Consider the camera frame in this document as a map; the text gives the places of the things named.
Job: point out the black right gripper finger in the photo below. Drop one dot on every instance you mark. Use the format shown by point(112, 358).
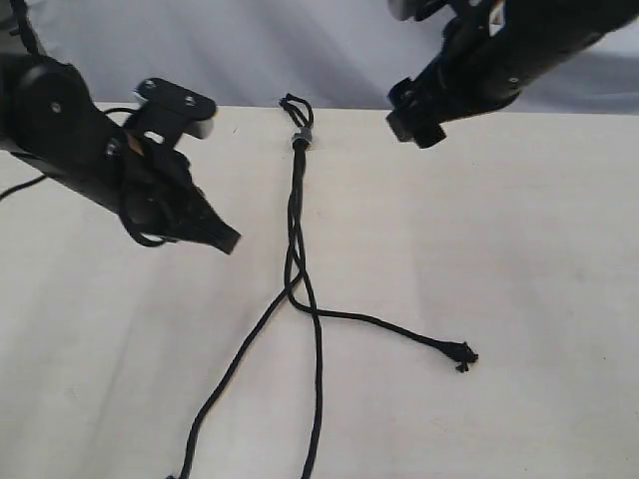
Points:
point(428, 135)
point(403, 119)

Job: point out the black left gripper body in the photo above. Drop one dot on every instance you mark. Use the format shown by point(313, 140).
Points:
point(156, 198)

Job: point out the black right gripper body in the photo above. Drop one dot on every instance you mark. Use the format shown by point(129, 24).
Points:
point(487, 57)

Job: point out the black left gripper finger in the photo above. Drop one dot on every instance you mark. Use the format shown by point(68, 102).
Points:
point(204, 226)

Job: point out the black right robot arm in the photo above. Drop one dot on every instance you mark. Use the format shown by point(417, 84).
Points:
point(581, 24)

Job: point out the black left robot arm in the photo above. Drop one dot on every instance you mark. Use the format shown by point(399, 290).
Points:
point(50, 122)

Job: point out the clear tape piece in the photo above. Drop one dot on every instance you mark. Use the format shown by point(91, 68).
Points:
point(302, 139)

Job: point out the white backdrop cloth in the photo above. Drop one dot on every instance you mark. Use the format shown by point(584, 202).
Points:
point(337, 54)

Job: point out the black backdrop stand pole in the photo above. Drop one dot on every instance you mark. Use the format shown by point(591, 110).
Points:
point(22, 28)

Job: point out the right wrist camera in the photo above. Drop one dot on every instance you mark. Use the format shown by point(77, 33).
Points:
point(419, 10)

